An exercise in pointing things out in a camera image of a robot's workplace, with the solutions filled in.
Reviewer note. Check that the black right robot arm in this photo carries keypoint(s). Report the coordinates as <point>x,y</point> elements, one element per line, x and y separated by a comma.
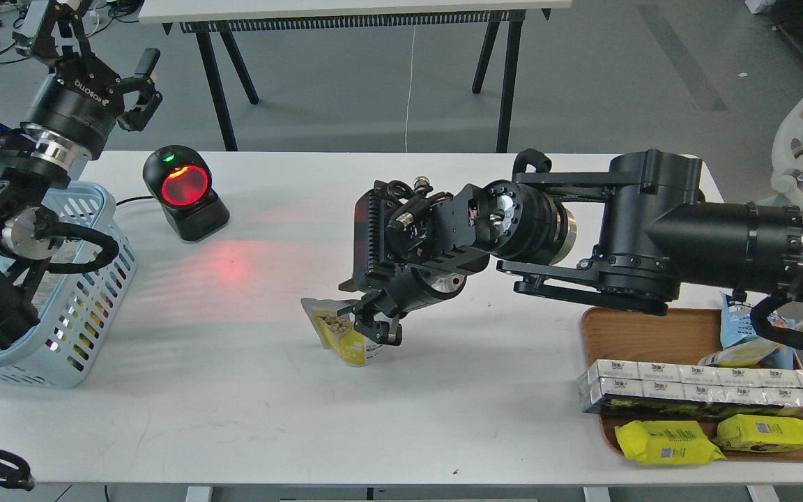
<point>624,239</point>

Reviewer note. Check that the yellow snack pouch under blue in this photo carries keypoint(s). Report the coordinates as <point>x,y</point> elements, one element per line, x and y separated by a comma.
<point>757,352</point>

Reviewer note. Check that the background table black legs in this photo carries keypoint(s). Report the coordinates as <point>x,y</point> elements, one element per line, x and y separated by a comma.
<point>205,18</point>

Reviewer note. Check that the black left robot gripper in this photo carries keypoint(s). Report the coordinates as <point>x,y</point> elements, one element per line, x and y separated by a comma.
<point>73,101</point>

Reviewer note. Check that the yellow wrapped snack pack right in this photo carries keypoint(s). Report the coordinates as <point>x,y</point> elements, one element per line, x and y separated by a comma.
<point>760,434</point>

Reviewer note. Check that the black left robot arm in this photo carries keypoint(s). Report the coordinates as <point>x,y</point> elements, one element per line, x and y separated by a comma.
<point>33,239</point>

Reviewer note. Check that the black barcode scanner red window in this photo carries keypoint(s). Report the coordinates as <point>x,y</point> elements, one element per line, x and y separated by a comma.
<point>179,178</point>

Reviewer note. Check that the blue snack bag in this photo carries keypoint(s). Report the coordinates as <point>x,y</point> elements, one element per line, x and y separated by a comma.
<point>736,329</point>

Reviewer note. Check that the brown wooden tray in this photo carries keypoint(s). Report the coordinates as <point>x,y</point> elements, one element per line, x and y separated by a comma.
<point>683,336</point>

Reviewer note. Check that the yellow grey bean snack pouch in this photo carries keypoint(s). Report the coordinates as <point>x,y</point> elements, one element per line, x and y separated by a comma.
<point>337,332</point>

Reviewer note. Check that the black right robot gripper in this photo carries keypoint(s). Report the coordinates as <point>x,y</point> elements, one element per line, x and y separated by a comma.
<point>412,247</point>

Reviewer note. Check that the yellow wrapped snack pack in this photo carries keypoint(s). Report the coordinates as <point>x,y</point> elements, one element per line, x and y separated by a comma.
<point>760,434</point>
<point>666,442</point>

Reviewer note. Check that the light blue plastic basket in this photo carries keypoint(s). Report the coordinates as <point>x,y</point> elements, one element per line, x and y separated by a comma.
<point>75,310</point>

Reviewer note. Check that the yellow wrapped snack pack left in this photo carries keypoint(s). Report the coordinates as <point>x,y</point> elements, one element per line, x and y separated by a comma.
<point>666,442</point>

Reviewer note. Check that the silver multipack snack box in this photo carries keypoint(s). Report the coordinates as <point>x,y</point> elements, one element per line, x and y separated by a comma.
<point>622,388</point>

